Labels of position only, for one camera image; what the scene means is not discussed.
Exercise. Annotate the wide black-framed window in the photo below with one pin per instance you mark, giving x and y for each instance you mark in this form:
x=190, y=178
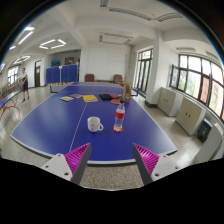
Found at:
x=196, y=81

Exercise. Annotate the blue table with red legs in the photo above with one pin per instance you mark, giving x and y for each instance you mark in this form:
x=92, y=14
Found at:
x=8, y=100

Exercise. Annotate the brown notebook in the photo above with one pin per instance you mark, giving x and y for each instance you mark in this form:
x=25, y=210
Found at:
x=76, y=96

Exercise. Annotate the ceiling lights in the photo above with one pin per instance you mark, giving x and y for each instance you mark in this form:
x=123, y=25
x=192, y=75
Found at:
x=52, y=43

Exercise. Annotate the white cabinet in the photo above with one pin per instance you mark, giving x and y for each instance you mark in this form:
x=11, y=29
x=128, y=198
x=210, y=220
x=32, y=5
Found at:
x=168, y=101
x=190, y=116

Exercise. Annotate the black bin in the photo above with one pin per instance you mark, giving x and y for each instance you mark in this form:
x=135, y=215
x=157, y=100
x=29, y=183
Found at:
x=204, y=130

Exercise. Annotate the red table tennis paddle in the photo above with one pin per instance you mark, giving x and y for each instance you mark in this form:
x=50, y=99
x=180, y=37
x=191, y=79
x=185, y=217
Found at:
x=115, y=101
x=115, y=96

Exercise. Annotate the person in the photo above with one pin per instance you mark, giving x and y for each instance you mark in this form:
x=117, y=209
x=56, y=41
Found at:
x=25, y=85

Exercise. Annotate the clear bottle with red label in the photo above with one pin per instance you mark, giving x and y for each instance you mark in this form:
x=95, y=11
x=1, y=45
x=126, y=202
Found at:
x=119, y=116

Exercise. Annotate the small yellow and blue book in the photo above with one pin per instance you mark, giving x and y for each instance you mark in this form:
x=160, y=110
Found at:
x=67, y=98

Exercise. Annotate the dark brown door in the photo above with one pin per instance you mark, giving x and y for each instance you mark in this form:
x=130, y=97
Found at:
x=37, y=74

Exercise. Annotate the flat round red coaster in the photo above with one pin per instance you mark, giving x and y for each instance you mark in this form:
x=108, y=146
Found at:
x=115, y=131

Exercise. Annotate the brown cardboard box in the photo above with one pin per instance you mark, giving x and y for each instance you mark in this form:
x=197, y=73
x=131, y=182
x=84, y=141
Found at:
x=127, y=93

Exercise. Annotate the black pouch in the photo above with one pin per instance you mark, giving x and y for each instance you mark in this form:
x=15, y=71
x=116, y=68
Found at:
x=105, y=96

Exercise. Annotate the white mug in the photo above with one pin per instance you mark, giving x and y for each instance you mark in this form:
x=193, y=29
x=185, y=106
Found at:
x=94, y=124

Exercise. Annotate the tall black-framed window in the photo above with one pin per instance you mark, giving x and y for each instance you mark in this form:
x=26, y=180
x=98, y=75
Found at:
x=144, y=70

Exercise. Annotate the folded blue tables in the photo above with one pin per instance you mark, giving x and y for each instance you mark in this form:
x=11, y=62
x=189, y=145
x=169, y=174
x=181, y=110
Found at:
x=62, y=74

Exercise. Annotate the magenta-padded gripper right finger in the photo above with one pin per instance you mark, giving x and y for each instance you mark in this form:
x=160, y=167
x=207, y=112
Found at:
x=147, y=158

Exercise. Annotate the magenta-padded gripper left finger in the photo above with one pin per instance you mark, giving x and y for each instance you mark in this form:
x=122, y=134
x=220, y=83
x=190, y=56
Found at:
x=77, y=156

